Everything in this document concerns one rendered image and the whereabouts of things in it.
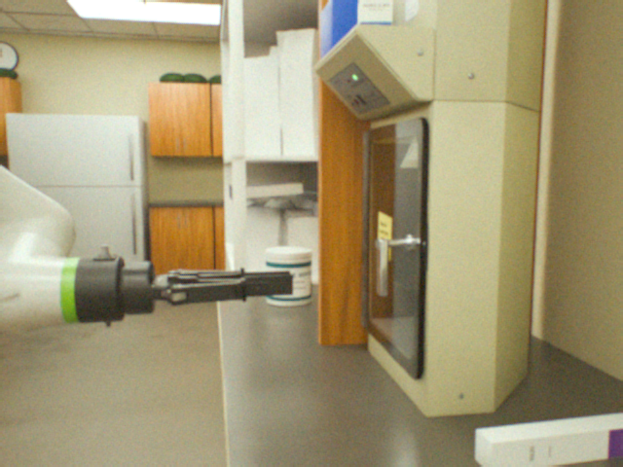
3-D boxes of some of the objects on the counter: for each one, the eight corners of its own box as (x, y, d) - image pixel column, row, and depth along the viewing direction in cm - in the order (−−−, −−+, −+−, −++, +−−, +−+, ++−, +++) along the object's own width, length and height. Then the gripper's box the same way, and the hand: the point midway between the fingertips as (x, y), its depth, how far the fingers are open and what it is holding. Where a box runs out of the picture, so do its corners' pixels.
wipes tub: (308, 295, 168) (308, 245, 166) (315, 305, 155) (315, 251, 153) (264, 297, 166) (263, 246, 164) (268, 307, 153) (268, 253, 151)
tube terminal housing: (480, 343, 122) (494, -34, 113) (577, 407, 90) (608, -115, 81) (367, 350, 117) (373, -42, 108) (426, 417, 86) (441, -130, 77)
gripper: (115, 272, 73) (299, 268, 77) (131, 253, 88) (284, 249, 92) (117, 330, 74) (299, 321, 78) (133, 301, 89) (285, 295, 93)
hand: (269, 283), depth 84 cm, fingers closed
